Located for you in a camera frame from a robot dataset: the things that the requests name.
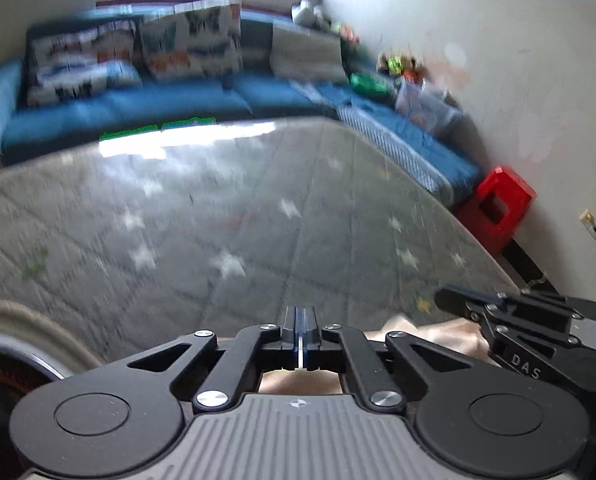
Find panda plush toy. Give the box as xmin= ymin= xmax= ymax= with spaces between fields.
xmin=291 ymin=0 xmax=325 ymax=27

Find round built-in table stove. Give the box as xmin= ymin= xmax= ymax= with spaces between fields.
xmin=0 ymin=300 xmax=106 ymax=480

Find blue sofa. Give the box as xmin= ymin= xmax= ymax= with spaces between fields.
xmin=0 ymin=2 xmax=484 ymax=209

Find red plastic stool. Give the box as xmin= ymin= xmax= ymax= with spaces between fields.
xmin=457 ymin=165 xmax=537 ymax=255

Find clear plastic bag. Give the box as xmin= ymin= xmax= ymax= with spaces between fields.
xmin=394 ymin=80 xmax=465 ymax=137

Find colourful plush toys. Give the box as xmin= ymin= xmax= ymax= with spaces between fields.
xmin=377 ymin=51 xmax=425 ymax=82

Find long butterfly print cushion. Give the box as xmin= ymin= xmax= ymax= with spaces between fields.
xmin=25 ymin=22 xmax=141 ymax=81

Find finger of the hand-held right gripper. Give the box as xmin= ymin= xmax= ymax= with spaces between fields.
xmin=434 ymin=284 xmax=504 ymax=322

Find wall socket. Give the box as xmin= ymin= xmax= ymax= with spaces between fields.
xmin=579 ymin=208 xmax=596 ymax=242

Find pink plush toy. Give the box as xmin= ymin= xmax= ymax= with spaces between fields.
xmin=330 ymin=21 xmax=360 ymax=45

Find beige garment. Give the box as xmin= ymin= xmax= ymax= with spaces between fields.
xmin=258 ymin=312 xmax=500 ymax=397

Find square butterfly print cushion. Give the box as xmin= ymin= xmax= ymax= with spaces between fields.
xmin=138 ymin=2 xmax=244 ymax=82

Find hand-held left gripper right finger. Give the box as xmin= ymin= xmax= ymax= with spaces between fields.
xmin=303 ymin=306 xmax=484 ymax=411

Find grey cushion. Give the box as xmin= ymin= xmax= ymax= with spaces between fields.
xmin=270 ymin=24 xmax=350 ymax=87

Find green bowl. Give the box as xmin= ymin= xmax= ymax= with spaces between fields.
xmin=349 ymin=72 xmax=393 ymax=99

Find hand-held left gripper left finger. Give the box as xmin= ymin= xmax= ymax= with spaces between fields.
xmin=127 ymin=306 xmax=303 ymax=413

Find flat butterfly print cushion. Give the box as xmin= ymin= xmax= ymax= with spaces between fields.
xmin=25 ymin=60 xmax=144 ymax=108

